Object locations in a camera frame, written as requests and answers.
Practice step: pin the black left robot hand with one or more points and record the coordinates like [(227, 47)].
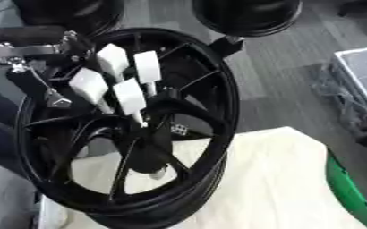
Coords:
[(27, 35)]

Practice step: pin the black spoked wheel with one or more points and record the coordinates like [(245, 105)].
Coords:
[(202, 89)]

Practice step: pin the black round wheel rim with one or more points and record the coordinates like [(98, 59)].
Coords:
[(249, 16)]

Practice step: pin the black white checker tag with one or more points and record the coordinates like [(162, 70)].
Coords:
[(179, 129)]

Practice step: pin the black stand block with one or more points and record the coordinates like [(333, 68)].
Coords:
[(227, 46)]

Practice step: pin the clear plastic wrap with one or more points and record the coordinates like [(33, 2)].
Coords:
[(338, 95)]

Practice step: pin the grey box with white edge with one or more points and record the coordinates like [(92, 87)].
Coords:
[(361, 73)]

